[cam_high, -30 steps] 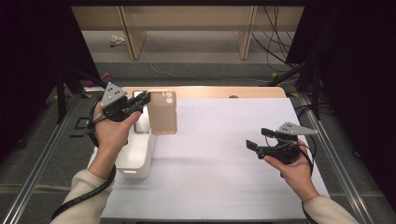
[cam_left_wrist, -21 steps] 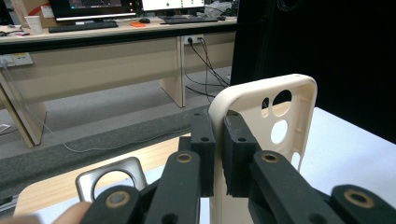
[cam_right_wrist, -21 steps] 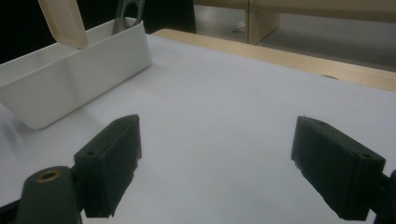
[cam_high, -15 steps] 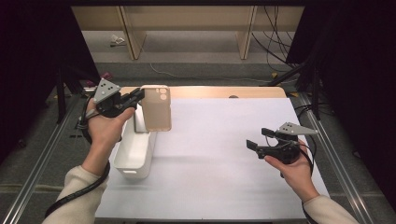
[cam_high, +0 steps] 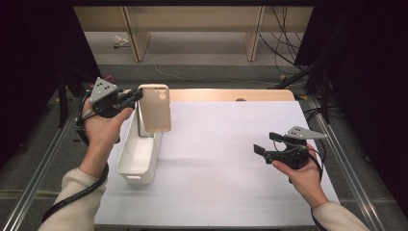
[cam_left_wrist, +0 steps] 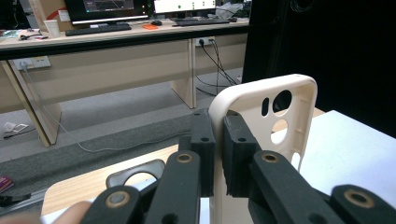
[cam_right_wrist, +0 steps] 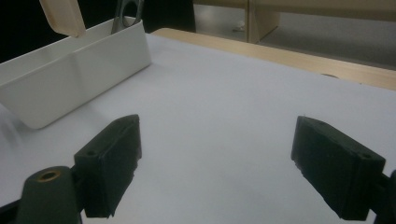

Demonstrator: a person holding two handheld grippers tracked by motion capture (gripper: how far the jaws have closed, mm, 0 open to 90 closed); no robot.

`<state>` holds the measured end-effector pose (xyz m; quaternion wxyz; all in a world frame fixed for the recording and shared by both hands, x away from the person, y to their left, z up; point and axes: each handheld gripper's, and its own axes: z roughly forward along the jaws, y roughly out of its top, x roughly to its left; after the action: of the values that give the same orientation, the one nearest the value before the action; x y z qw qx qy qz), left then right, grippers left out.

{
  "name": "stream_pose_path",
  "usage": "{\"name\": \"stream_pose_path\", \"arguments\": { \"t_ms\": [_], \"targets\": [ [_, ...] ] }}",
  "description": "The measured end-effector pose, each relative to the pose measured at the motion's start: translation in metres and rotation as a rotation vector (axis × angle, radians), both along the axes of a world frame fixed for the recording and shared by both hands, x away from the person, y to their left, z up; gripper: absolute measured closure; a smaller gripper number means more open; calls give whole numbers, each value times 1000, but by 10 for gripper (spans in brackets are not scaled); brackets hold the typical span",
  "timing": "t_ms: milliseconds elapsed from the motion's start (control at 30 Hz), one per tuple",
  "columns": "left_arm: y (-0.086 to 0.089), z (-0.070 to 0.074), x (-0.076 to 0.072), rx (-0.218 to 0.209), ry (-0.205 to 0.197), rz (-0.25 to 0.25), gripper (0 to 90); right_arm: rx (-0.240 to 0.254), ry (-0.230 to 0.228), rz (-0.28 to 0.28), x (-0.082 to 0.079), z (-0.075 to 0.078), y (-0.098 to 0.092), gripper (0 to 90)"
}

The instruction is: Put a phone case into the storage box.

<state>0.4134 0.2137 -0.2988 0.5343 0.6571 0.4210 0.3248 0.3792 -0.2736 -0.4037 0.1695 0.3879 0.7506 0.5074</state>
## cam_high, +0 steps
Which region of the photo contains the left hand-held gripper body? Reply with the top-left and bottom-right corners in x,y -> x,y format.
89,76 -> 129,119

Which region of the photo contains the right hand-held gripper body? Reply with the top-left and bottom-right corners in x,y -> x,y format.
271,125 -> 329,170

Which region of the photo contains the white plastic storage box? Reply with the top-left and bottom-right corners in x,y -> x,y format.
115,102 -> 164,186

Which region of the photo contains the person's right hand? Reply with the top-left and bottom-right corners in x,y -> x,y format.
271,143 -> 325,198

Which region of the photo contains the person's left hand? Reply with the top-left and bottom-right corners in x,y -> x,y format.
81,99 -> 135,156

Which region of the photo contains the white table mat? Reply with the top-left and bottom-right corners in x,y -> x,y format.
94,100 -> 341,227

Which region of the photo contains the black metal stand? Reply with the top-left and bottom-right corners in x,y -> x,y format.
57,68 -> 97,129

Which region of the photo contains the crumpled white paper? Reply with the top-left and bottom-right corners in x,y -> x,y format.
113,35 -> 130,49

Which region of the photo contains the black stand leg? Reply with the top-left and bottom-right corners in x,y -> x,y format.
274,64 -> 320,90

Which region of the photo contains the black curtain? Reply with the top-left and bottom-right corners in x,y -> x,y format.
294,0 -> 408,219
0,0 -> 102,167

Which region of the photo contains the aluminium floor rail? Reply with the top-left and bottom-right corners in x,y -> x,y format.
0,104 -> 81,231
304,94 -> 388,231

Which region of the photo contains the black floor cable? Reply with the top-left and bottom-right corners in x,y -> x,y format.
259,32 -> 306,70
270,6 -> 304,75

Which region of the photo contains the wooden shelf frame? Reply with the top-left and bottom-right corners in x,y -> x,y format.
72,5 -> 315,63

